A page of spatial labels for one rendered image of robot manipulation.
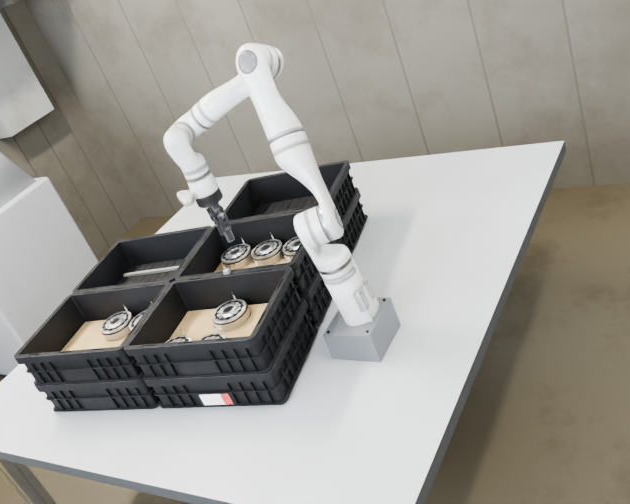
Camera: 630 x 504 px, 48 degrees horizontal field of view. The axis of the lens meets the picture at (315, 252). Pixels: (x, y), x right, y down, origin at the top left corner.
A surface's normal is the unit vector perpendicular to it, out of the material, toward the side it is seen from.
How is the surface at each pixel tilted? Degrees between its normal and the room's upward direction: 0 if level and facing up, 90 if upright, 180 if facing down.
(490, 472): 0
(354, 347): 90
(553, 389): 0
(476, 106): 90
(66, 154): 90
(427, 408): 0
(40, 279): 90
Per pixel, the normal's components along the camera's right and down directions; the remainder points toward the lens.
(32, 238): 0.83, -0.02
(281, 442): -0.33, -0.81
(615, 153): -0.43, 0.58
